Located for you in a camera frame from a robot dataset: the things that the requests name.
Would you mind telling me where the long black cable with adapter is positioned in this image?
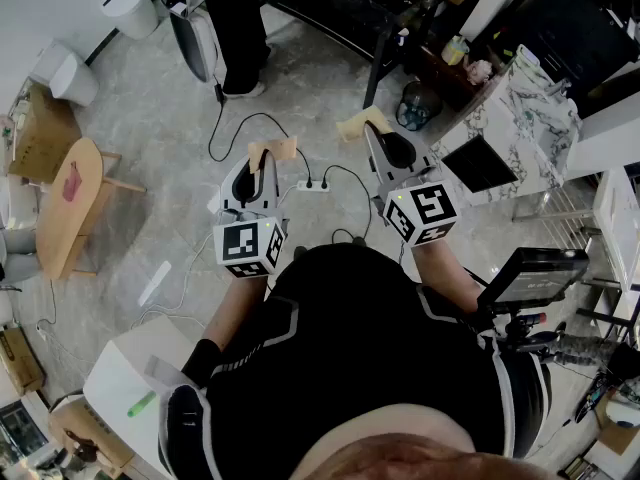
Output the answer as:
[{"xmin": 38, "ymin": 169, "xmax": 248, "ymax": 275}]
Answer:
[{"xmin": 207, "ymin": 82, "xmax": 315, "ymax": 189}]

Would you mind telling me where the yellow and blue bottle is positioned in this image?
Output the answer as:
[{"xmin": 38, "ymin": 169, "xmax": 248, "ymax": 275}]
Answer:
[{"xmin": 441, "ymin": 35, "xmax": 471, "ymax": 67}]

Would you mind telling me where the dark wire waste basket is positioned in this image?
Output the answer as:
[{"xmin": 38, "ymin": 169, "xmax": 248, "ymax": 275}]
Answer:
[{"xmin": 395, "ymin": 80, "xmax": 444, "ymax": 132}]

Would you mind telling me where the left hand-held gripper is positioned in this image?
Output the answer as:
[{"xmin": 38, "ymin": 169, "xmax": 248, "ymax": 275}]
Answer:
[{"xmin": 212, "ymin": 136, "xmax": 299, "ymax": 280}]

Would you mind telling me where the white marble sink counter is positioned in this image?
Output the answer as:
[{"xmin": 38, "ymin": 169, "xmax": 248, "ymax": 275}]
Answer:
[{"xmin": 430, "ymin": 42, "xmax": 586, "ymax": 208}]

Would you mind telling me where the white rounded bin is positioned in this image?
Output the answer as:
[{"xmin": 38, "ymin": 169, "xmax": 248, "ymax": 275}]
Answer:
[{"xmin": 29, "ymin": 39, "xmax": 100, "ymax": 108}]

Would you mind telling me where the black monitor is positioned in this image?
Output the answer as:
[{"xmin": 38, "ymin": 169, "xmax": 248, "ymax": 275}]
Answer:
[{"xmin": 477, "ymin": 246, "xmax": 591, "ymax": 314}]

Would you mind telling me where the white table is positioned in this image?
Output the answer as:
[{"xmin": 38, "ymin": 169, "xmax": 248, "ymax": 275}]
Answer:
[{"xmin": 82, "ymin": 315, "xmax": 206, "ymax": 480}]

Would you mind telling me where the metal wire rack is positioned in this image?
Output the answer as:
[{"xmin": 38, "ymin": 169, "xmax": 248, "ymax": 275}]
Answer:
[{"xmin": 512, "ymin": 182, "xmax": 604, "ymax": 250}]

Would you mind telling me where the grey and white air purifier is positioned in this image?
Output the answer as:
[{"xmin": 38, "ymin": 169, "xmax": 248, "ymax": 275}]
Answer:
[{"xmin": 168, "ymin": 1, "xmax": 222, "ymax": 84}]

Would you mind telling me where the black cabinet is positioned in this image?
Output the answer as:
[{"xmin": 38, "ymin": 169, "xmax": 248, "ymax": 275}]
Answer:
[{"xmin": 514, "ymin": 0, "xmax": 640, "ymax": 104}]

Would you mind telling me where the round wooden stool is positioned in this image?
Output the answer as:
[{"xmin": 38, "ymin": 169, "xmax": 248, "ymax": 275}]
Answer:
[{"xmin": 34, "ymin": 136, "xmax": 149, "ymax": 282}]

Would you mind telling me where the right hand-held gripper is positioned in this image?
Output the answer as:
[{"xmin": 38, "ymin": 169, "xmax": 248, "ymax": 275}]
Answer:
[{"xmin": 336, "ymin": 106, "xmax": 461, "ymax": 248}]

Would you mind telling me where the pink item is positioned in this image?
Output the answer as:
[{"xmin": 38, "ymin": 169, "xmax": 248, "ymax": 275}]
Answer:
[{"xmin": 61, "ymin": 161, "xmax": 84, "ymax": 203}]

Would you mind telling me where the pink crumpled cloth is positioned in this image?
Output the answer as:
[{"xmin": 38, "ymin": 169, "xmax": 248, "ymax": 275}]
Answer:
[{"xmin": 464, "ymin": 59, "xmax": 496, "ymax": 87}]

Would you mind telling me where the person's left forearm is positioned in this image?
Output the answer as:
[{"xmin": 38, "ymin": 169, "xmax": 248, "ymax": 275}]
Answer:
[{"xmin": 202, "ymin": 267, "xmax": 275, "ymax": 357}]

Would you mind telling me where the white cable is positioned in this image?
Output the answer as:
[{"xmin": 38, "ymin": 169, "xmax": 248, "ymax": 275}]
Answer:
[{"xmin": 130, "ymin": 232, "xmax": 216, "ymax": 330}]

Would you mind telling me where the chrome faucet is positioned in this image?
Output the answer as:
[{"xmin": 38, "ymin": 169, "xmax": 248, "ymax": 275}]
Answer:
[{"xmin": 544, "ymin": 78, "xmax": 574, "ymax": 99}]

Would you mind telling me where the green tube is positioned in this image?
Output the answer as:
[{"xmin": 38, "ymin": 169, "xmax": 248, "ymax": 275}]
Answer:
[{"xmin": 126, "ymin": 390, "xmax": 158, "ymax": 419}]

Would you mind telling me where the black looped cable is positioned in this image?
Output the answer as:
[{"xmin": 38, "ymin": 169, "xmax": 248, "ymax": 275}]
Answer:
[{"xmin": 319, "ymin": 163, "xmax": 374, "ymax": 245}]

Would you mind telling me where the person's black striped clothing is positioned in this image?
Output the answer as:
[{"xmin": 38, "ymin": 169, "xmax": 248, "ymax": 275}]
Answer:
[{"xmin": 158, "ymin": 241, "xmax": 554, "ymax": 480}]

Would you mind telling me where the white slotted waste bin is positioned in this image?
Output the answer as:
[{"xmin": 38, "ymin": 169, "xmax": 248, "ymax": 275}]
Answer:
[{"xmin": 101, "ymin": 0, "xmax": 160, "ymax": 41}]

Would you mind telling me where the brown cardboard box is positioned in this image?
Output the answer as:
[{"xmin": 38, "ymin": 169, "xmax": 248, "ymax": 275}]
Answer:
[
  {"xmin": 5, "ymin": 81, "xmax": 84, "ymax": 185},
  {"xmin": 0, "ymin": 325, "xmax": 47, "ymax": 397},
  {"xmin": 48, "ymin": 396, "xmax": 136, "ymax": 475}
]

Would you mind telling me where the black monitor mount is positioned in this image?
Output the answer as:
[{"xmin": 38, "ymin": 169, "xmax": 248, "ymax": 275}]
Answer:
[{"xmin": 487, "ymin": 302, "xmax": 569, "ymax": 364}]

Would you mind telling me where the person's right forearm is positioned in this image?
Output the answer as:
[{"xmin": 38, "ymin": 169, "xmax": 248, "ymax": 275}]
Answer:
[{"xmin": 409, "ymin": 240, "xmax": 485, "ymax": 314}]

